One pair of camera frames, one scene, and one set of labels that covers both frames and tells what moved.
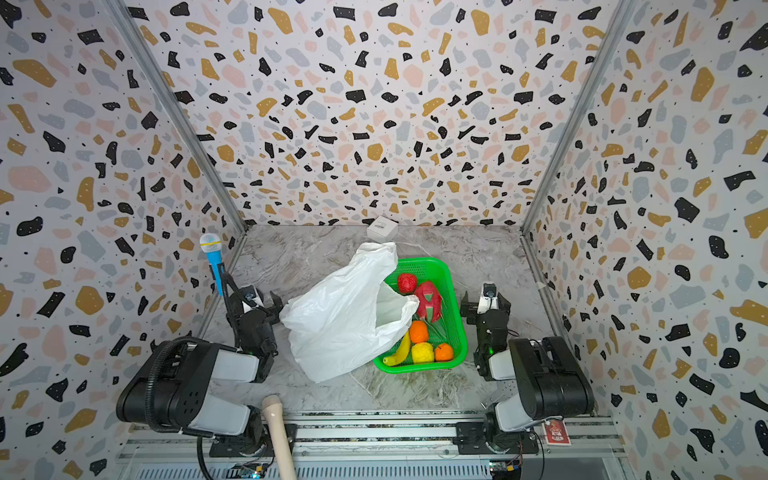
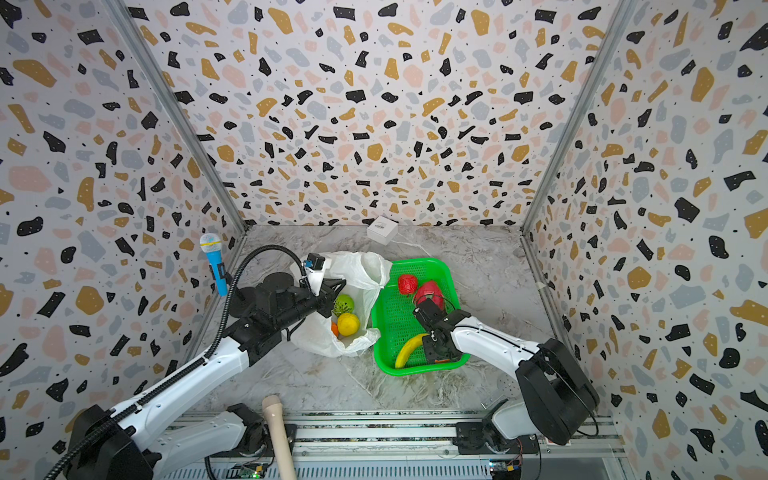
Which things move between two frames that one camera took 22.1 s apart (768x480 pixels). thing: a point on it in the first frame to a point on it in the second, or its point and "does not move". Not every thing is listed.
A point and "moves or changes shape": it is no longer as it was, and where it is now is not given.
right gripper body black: (487, 314) to (434, 318)
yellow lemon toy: (422, 352) to (348, 324)
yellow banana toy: (401, 352) moves or changes shape
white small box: (382, 229) does not move
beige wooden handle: (273, 408) does not move
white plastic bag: (352, 318) moves or changes shape
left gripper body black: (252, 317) to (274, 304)
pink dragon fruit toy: (430, 302) does not move
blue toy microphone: (210, 243) does not move
